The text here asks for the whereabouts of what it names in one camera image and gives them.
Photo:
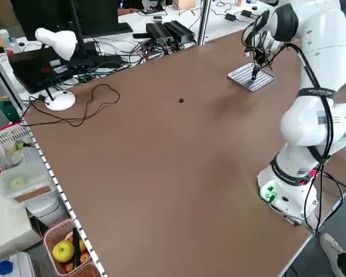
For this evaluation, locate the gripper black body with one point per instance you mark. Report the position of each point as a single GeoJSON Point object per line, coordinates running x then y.
{"type": "Point", "coordinates": [261, 57]}

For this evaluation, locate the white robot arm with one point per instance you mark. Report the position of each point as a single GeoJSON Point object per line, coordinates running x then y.
{"type": "Point", "coordinates": [320, 43]}

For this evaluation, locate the ribbed silver metal tray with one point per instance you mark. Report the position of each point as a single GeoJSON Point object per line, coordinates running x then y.
{"type": "Point", "coordinates": [262, 76]}

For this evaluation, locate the black power adapter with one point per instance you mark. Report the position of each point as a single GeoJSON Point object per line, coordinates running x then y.
{"type": "Point", "coordinates": [231, 16]}
{"type": "Point", "coordinates": [246, 13]}

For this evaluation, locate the black power supply box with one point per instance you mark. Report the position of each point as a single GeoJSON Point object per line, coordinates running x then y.
{"type": "Point", "coordinates": [158, 30]}
{"type": "Point", "coordinates": [180, 30]}

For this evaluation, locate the black keyboard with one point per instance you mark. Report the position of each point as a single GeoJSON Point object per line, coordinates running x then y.
{"type": "Point", "coordinates": [118, 28]}

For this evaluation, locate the person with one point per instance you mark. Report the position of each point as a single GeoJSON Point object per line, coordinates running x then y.
{"type": "Point", "coordinates": [330, 248]}

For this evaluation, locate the white desk lamp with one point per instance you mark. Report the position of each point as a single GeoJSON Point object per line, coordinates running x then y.
{"type": "Point", "coordinates": [56, 40]}

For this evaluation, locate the black monitor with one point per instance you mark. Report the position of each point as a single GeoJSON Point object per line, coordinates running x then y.
{"type": "Point", "coordinates": [46, 14]}

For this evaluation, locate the black laptop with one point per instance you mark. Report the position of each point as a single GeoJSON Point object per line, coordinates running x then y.
{"type": "Point", "coordinates": [26, 69]}

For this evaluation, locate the clear plastic box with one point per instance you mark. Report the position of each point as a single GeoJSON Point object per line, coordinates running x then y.
{"type": "Point", "coordinates": [31, 176]}

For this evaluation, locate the pink plastic basket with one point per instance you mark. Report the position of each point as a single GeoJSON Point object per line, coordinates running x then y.
{"type": "Point", "coordinates": [57, 226]}

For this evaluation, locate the white bucket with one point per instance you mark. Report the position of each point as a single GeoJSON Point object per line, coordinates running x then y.
{"type": "Point", "coordinates": [46, 210]}

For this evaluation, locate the white plastic bottle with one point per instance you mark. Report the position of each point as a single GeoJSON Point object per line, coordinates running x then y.
{"type": "Point", "coordinates": [7, 40]}

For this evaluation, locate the dark green cucumber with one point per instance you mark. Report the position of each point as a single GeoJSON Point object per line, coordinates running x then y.
{"type": "Point", "coordinates": [75, 248]}

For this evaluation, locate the white plastic basket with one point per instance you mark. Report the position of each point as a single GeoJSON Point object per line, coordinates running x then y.
{"type": "Point", "coordinates": [5, 134]}

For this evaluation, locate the green apple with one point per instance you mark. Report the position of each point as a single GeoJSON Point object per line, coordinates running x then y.
{"type": "Point", "coordinates": [63, 251]}

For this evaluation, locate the white cardboard box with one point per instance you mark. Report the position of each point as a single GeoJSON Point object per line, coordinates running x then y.
{"type": "Point", "coordinates": [8, 225]}

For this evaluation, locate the blue plastic block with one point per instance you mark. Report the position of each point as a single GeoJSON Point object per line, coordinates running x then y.
{"type": "Point", "coordinates": [4, 267]}

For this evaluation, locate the aluminium frame post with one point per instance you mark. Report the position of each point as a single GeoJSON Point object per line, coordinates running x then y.
{"type": "Point", "coordinates": [203, 26]}

